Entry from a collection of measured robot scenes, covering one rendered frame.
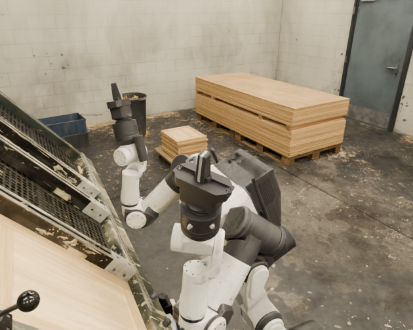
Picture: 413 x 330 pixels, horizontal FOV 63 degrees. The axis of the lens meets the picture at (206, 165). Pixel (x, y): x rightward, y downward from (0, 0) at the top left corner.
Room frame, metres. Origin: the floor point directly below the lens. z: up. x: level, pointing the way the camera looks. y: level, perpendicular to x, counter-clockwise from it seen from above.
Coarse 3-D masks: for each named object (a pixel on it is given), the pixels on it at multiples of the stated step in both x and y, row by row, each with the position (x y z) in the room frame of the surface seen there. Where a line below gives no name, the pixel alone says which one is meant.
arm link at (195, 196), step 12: (180, 168) 0.61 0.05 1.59; (192, 168) 0.61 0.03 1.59; (180, 180) 0.58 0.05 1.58; (192, 180) 0.58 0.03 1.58; (216, 180) 0.58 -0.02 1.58; (228, 180) 0.58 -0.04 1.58; (180, 192) 0.59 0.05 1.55; (192, 192) 0.57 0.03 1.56; (204, 192) 0.56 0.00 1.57; (216, 192) 0.55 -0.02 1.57; (228, 192) 0.55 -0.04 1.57; (180, 204) 0.61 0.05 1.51; (192, 204) 0.58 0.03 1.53; (204, 204) 0.57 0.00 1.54; (216, 204) 0.56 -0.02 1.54; (180, 216) 0.61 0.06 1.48; (192, 216) 0.58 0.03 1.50; (204, 216) 0.58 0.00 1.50; (216, 216) 0.58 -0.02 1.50; (192, 228) 0.58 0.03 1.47; (204, 228) 0.57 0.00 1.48; (216, 228) 0.59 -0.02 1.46
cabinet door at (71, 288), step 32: (0, 224) 0.81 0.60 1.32; (0, 256) 0.68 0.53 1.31; (32, 256) 0.77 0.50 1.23; (64, 256) 0.89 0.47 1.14; (0, 288) 0.58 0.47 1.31; (32, 288) 0.65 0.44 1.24; (64, 288) 0.73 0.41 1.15; (96, 288) 0.84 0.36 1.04; (128, 288) 0.98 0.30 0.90; (32, 320) 0.54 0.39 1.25; (64, 320) 0.61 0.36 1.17; (96, 320) 0.69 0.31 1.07; (128, 320) 0.79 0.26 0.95
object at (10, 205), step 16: (0, 192) 0.88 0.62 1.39; (0, 208) 0.87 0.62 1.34; (16, 208) 0.89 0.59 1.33; (32, 208) 0.94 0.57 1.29; (32, 224) 0.90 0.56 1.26; (48, 224) 0.92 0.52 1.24; (64, 224) 0.99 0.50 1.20; (64, 240) 0.94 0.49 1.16; (80, 240) 0.96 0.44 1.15; (96, 256) 0.98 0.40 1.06; (112, 256) 1.02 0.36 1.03; (112, 272) 1.00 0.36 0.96; (128, 272) 1.03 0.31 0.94
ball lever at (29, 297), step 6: (24, 294) 0.44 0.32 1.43; (30, 294) 0.44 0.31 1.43; (36, 294) 0.45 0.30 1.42; (18, 300) 0.44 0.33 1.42; (24, 300) 0.43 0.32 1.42; (30, 300) 0.44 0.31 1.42; (36, 300) 0.44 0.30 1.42; (12, 306) 0.45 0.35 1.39; (18, 306) 0.43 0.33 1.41; (24, 306) 0.43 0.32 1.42; (30, 306) 0.43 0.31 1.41; (36, 306) 0.44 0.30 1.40; (0, 312) 0.45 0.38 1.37; (6, 312) 0.45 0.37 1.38; (0, 318) 0.46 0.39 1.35
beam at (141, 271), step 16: (80, 160) 2.20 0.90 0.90; (96, 176) 2.05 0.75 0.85; (112, 208) 1.65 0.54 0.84; (96, 240) 1.35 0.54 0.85; (112, 240) 1.29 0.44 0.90; (128, 240) 1.37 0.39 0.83; (144, 272) 1.15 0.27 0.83; (144, 304) 0.90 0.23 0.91; (160, 304) 0.97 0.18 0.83; (144, 320) 0.84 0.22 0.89; (160, 320) 0.86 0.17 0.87
